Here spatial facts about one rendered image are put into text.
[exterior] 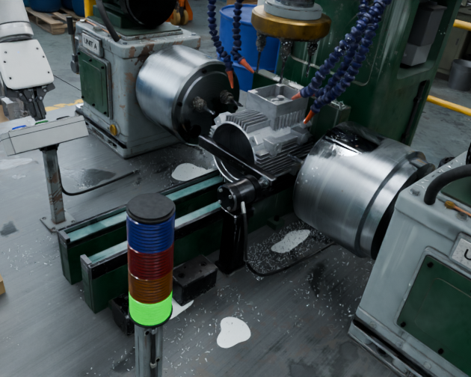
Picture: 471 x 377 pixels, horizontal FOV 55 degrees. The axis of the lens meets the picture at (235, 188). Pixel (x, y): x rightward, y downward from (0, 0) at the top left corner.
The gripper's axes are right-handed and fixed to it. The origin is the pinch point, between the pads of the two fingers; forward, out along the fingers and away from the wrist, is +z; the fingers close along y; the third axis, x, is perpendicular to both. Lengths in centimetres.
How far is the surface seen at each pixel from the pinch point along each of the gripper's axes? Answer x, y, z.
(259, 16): -35, 40, -8
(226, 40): 127, 176, -29
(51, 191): 4.9, -1.1, 18.5
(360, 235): -55, 33, 39
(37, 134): -3.5, -2.7, 5.0
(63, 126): -3.5, 3.4, 4.6
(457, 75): 112, 474, 43
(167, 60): -0.1, 37.7, -6.1
